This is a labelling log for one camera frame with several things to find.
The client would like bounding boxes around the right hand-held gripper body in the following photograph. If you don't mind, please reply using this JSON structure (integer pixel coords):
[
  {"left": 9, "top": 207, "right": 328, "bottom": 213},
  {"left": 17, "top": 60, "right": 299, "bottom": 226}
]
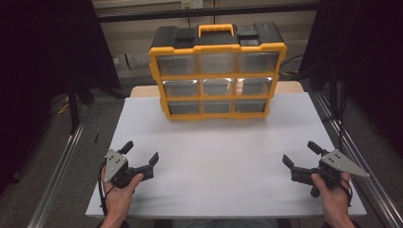
[{"left": 309, "top": 148, "right": 371, "bottom": 200}]

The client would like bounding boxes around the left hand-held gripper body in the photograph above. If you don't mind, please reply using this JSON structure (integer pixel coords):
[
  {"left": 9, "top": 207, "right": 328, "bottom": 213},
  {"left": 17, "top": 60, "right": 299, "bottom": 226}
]
[{"left": 104, "top": 148, "right": 141, "bottom": 190}]

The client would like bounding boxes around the person's left hand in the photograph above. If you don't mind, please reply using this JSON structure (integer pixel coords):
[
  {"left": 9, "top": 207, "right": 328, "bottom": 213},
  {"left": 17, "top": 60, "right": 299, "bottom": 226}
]
[{"left": 100, "top": 165, "right": 144, "bottom": 220}]

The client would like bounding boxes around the person's right hand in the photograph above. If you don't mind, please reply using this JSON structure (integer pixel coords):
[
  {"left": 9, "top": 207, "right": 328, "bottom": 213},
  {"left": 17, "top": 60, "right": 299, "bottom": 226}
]
[{"left": 310, "top": 171, "right": 354, "bottom": 221}]

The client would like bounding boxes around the black metal stand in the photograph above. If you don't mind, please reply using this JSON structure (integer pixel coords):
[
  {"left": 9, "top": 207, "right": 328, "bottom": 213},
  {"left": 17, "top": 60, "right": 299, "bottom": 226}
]
[{"left": 67, "top": 79, "right": 96, "bottom": 135}]

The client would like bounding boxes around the white table cover sheet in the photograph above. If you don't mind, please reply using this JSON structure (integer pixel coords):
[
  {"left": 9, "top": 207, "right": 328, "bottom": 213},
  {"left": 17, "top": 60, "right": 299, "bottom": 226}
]
[{"left": 85, "top": 91, "right": 368, "bottom": 220}]

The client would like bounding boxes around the set of clear plastic drawers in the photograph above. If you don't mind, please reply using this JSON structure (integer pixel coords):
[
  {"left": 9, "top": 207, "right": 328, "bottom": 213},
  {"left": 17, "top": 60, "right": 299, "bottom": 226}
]
[{"left": 156, "top": 51, "right": 279, "bottom": 115}]

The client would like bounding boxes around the black curtain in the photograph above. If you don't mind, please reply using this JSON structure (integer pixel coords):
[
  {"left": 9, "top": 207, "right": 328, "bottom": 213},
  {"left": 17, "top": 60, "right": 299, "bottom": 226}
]
[
  {"left": 0, "top": 0, "right": 122, "bottom": 195},
  {"left": 298, "top": 0, "right": 403, "bottom": 159}
]

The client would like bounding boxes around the yellow black drawer organizer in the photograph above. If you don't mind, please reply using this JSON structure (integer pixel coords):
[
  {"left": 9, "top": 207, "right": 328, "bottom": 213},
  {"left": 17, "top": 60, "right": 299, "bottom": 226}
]
[{"left": 148, "top": 22, "right": 288, "bottom": 122}]

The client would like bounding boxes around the black horizontal bar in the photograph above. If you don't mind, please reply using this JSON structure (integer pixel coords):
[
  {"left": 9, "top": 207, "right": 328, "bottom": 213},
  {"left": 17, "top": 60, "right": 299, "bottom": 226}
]
[{"left": 96, "top": 2, "right": 320, "bottom": 24}]

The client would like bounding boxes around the metal floor rail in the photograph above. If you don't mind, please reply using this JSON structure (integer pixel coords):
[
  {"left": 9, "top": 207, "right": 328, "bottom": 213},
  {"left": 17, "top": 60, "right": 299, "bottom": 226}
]
[
  {"left": 311, "top": 90, "right": 403, "bottom": 228},
  {"left": 26, "top": 121, "right": 87, "bottom": 228}
]

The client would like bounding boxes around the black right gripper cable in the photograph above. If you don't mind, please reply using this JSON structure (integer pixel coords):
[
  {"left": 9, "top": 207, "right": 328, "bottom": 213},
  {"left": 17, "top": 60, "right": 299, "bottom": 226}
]
[{"left": 337, "top": 176, "right": 354, "bottom": 208}]

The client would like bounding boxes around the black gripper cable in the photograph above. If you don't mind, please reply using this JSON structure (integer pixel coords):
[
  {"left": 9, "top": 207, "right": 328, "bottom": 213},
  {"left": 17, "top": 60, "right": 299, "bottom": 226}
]
[
  {"left": 97, "top": 160, "right": 116, "bottom": 218},
  {"left": 337, "top": 176, "right": 354, "bottom": 208}
]

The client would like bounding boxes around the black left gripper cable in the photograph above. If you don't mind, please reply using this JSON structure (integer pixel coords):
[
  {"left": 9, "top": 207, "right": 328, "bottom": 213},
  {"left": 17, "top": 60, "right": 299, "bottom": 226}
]
[{"left": 97, "top": 160, "right": 116, "bottom": 218}]

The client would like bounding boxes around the yellow floor cable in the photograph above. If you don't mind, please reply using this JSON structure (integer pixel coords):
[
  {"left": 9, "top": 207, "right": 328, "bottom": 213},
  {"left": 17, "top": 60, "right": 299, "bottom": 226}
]
[{"left": 56, "top": 94, "right": 71, "bottom": 116}]

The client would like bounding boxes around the black cable behind organizer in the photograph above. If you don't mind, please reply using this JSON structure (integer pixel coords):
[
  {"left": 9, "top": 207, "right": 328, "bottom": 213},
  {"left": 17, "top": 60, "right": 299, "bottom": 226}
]
[{"left": 279, "top": 53, "right": 305, "bottom": 80}]

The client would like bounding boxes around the white wall outlet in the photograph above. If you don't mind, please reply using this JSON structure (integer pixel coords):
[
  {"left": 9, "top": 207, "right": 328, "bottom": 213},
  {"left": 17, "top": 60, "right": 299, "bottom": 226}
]
[{"left": 181, "top": 0, "right": 204, "bottom": 10}]

